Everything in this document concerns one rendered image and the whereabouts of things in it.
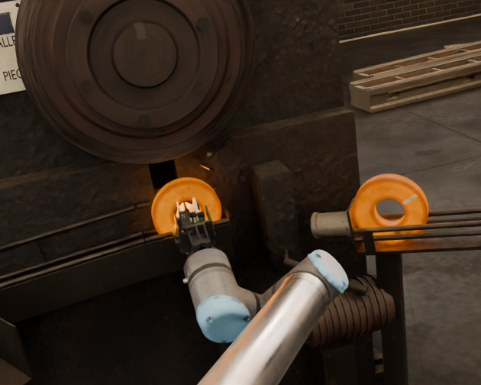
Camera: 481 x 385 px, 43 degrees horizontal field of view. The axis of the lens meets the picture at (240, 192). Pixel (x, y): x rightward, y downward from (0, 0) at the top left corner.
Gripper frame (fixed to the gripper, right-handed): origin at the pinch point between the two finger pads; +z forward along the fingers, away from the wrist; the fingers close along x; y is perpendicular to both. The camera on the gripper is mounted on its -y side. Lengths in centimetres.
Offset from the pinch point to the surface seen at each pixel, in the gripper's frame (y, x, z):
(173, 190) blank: 5.6, 1.9, 0.5
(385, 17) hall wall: -238, -349, 561
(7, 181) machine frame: 9.1, 36.9, 12.5
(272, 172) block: 6.0, -20.5, -1.4
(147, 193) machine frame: 1.4, 7.4, 6.9
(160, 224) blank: -1.1, 6.2, -1.7
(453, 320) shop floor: -80, -85, 6
